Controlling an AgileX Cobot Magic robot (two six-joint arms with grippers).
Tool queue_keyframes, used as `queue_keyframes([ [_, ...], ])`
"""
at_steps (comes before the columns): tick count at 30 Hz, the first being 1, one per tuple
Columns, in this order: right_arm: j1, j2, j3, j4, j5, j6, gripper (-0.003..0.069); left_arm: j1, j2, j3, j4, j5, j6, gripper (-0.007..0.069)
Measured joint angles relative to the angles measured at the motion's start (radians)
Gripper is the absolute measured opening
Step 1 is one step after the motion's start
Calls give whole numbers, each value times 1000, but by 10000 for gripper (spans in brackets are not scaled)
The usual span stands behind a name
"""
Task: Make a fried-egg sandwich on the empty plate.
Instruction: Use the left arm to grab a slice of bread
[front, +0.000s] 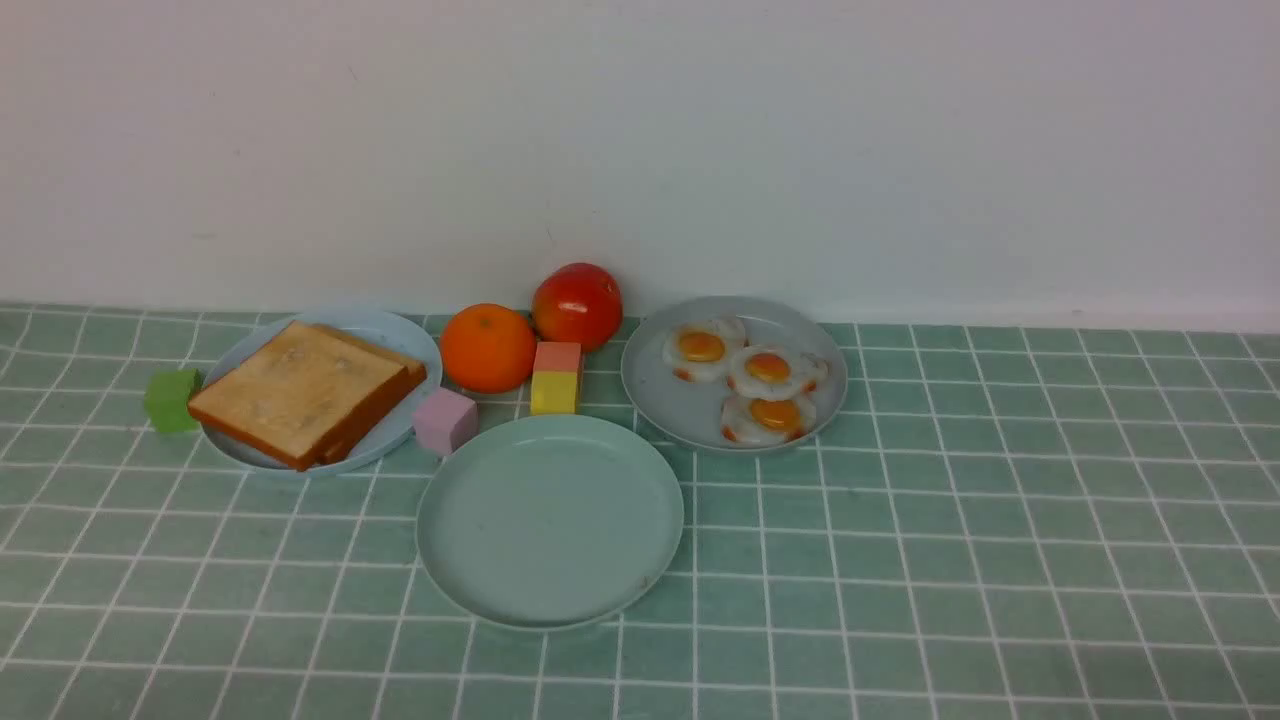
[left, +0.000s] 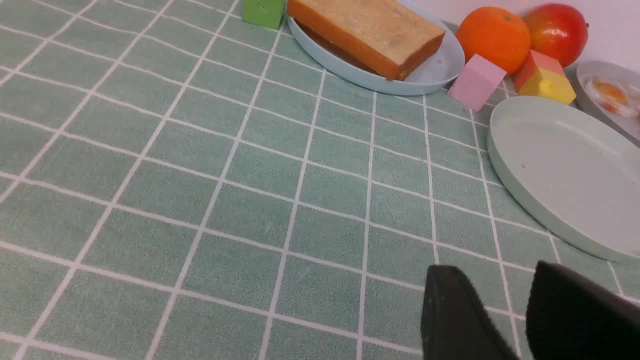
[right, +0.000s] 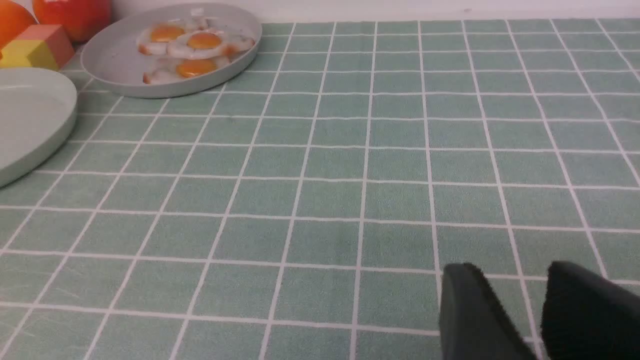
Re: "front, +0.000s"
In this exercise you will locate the light blue plate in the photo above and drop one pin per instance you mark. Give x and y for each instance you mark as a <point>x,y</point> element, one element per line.
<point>385,329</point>

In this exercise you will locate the orange fruit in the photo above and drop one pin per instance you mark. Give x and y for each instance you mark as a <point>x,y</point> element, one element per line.
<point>488,349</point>

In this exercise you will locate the yellow cube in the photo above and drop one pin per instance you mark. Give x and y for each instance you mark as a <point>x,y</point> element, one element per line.
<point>554,392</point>

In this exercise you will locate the salmon red cube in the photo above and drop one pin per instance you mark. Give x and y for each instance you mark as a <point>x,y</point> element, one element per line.
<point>558,357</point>

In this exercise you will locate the grey egg plate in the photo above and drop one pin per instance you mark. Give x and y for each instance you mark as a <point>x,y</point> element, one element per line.
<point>691,412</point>

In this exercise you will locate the fried egg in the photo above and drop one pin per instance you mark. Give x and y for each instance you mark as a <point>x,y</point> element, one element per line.
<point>775,372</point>
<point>700,352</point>
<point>761,423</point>

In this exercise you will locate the green cube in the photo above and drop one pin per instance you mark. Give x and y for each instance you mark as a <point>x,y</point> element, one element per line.
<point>166,398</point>

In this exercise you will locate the green tiled tablecloth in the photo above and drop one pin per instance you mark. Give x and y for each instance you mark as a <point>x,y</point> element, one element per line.
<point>1001,524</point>

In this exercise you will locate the toast slice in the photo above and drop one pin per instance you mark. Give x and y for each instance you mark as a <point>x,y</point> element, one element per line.
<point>373,408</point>
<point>288,399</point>

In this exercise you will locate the red tomato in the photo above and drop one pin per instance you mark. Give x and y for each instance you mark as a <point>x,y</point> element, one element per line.
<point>579,303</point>

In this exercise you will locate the pink cube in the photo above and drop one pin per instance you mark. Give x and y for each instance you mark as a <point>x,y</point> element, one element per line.
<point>445,421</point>

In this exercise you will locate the green center plate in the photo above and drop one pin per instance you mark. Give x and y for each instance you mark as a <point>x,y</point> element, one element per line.
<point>550,522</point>

